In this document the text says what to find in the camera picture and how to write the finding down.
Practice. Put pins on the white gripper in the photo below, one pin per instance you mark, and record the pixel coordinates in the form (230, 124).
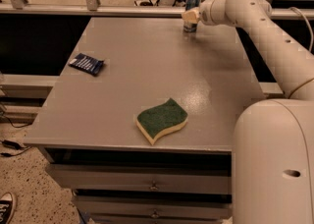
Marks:
(205, 14)

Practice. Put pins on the redbull can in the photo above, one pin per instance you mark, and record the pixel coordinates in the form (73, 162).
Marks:
(191, 15)

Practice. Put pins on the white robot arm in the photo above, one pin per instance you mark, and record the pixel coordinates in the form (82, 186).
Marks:
(273, 146)

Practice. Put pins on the green yellow sponge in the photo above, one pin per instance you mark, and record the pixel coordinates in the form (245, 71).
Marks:
(161, 120)

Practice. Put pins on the blue snack packet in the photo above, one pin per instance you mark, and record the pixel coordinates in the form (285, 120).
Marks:
(87, 64)

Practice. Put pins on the grey drawer cabinet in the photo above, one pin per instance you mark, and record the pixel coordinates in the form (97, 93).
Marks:
(91, 120)

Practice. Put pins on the black white sneaker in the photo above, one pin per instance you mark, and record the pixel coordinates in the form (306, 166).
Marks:
(8, 204)

